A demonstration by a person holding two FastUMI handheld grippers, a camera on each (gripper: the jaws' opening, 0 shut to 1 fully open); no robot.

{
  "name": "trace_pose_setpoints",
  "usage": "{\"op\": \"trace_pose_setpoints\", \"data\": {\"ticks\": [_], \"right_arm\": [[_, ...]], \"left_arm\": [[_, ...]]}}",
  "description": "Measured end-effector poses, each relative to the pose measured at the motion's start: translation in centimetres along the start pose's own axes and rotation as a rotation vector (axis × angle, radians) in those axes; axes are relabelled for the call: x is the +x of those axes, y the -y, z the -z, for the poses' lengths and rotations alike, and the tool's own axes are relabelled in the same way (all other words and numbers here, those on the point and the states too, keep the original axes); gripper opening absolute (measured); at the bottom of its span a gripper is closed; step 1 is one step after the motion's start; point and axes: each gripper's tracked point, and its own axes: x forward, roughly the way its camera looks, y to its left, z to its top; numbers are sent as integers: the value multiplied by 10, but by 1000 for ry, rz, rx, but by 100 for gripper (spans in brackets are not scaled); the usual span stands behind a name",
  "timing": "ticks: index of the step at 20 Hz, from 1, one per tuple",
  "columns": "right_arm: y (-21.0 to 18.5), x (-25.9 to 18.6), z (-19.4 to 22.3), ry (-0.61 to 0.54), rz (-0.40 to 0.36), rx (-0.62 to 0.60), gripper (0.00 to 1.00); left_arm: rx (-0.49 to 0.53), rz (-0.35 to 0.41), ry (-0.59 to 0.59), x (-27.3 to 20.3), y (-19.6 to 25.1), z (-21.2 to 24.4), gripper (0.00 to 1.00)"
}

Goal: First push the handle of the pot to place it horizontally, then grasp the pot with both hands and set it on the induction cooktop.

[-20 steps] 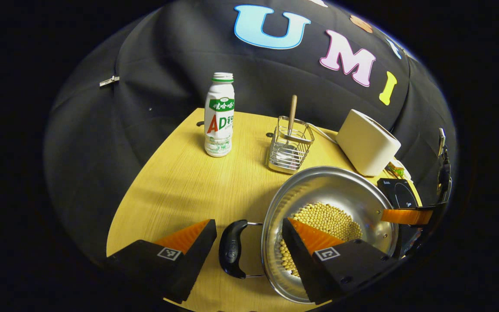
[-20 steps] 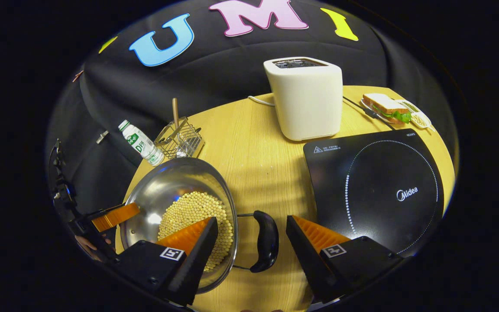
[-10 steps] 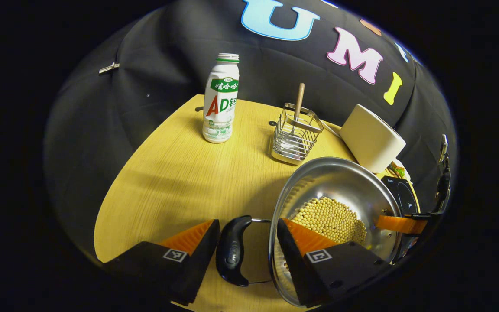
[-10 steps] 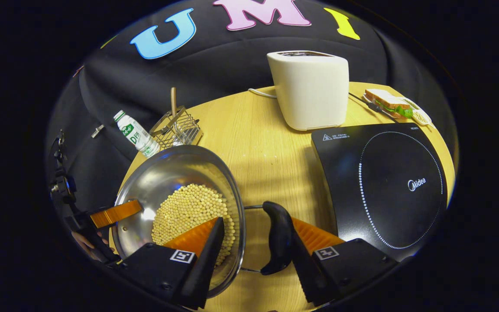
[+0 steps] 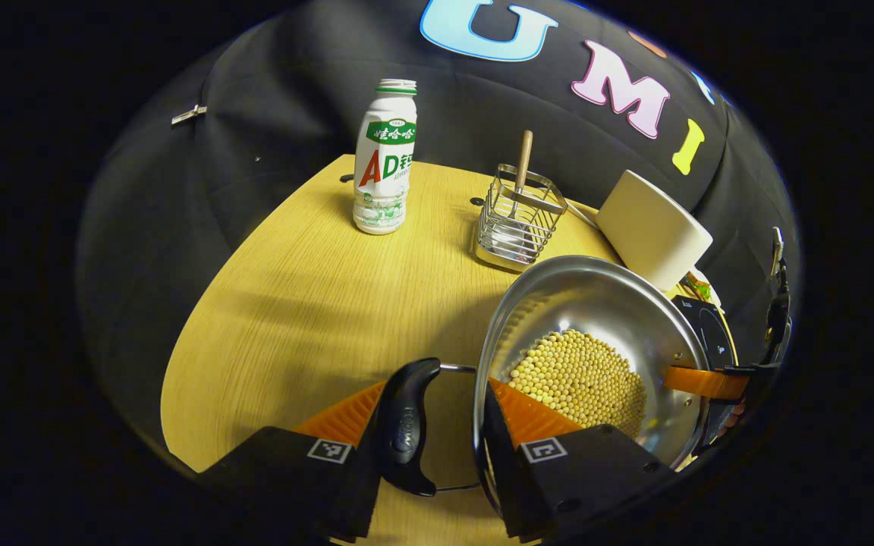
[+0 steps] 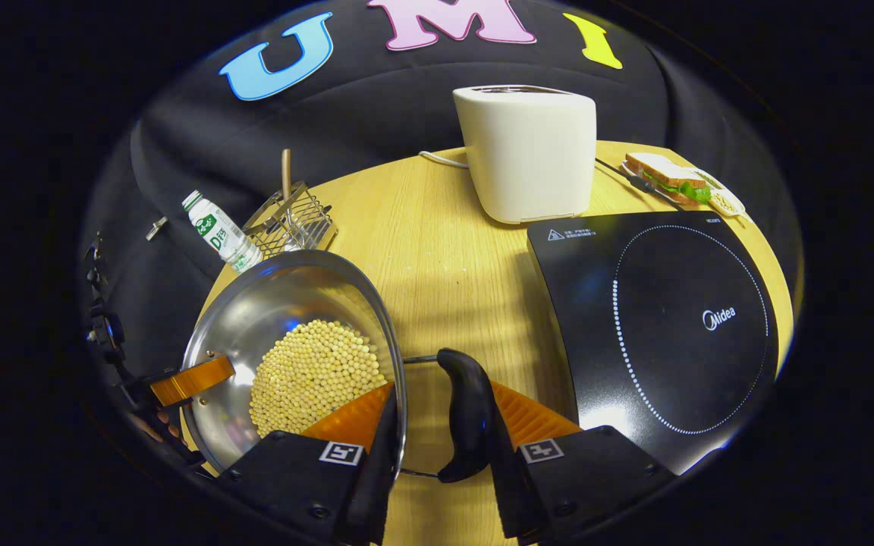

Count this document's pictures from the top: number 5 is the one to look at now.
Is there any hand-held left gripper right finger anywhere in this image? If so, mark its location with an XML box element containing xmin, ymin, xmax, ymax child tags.
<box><xmin>483</xmin><ymin>377</ymin><xmax>677</xmax><ymax>541</ymax></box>

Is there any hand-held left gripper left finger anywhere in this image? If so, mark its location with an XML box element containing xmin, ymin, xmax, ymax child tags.
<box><xmin>194</xmin><ymin>379</ymin><xmax>389</xmax><ymax>543</ymax></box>

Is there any black induction cooktop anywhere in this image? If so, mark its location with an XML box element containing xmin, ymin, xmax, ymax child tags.
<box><xmin>668</xmin><ymin>294</ymin><xmax>739</xmax><ymax>372</ymax></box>

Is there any steel pot with black handles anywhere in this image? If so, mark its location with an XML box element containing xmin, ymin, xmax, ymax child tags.
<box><xmin>375</xmin><ymin>255</ymin><xmax>712</xmax><ymax>516</ymax></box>

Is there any pile of soybeans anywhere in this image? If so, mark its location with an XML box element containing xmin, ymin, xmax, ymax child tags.
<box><xmin>508</xmin><ymin>328</ymin><xmax>648</xmax><ymax>441</ymax></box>

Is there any white toaster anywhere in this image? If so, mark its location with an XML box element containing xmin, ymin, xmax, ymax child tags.
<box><xmin>595</xmin><ymin>169</ymin><xmax>713</xmax><ymax>293</ymax></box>

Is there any white green-label drink bottle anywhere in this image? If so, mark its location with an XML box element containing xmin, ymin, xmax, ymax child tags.
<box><xmin>352</xmin><ymin>79</ymin><xmax>418</xmax><ymax>236</ymax></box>

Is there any black backdrop cloth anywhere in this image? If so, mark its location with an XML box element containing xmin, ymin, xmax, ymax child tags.
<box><xmin>77</xmin><ymin>0</ymin><xmax>802</xmax><ymax>486</ymax></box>

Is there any wire utensil basket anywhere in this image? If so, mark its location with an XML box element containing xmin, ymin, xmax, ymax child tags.
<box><xmin>473</xmin><ymin>164</ymin><xmax>568</xmax><ymax>272</ymax></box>

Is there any wooden-handled spoon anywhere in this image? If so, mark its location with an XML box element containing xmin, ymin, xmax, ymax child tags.
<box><xmin>511</xmin><ymin>130</ymin><xmax>535</xmax><ymax>221</ymax></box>

